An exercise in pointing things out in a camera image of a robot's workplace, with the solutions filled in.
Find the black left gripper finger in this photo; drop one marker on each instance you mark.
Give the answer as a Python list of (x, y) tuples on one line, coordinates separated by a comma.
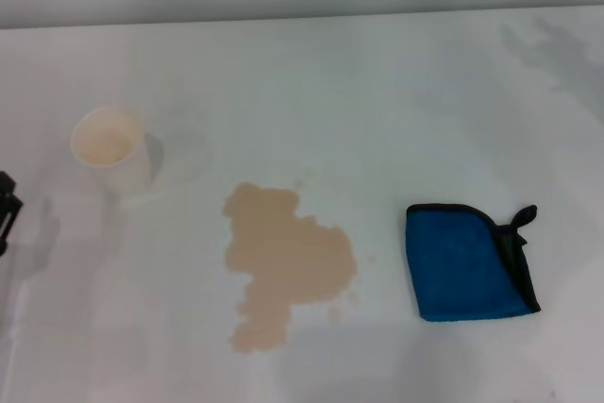
[(7, 209)]

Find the white paper cup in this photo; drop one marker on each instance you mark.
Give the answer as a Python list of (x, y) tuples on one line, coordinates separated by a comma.
[(111, 148)]

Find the blue rag with black edging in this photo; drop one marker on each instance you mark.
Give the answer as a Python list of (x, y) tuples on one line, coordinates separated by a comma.
[(458, 261)]

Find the brown liquid stain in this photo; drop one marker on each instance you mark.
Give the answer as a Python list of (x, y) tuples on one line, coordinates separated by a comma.
[(288, 252)]

